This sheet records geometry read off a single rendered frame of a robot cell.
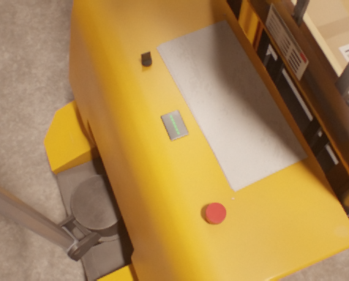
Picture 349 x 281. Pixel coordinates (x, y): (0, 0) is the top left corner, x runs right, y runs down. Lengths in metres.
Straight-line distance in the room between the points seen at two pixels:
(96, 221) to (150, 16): 0.62
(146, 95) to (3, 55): 1.38
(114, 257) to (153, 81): 0.69
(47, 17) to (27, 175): 0.82
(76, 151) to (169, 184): 0.68
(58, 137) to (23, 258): 0.54
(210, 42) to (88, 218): 0.65
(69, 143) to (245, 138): 0.78
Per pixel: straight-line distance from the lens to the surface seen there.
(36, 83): 2.07
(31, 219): 0.99
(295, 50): 0.86
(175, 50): 0.96
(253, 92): 0.92
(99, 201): 1.31
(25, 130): 1.97
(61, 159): 1.50
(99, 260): 1.44
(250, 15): 1.29
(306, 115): 1.30
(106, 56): 1.00
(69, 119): 1.52
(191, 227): 0.82
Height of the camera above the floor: 1.69
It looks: 68 degrees down
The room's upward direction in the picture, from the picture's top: 3 degrees counter-clockwise
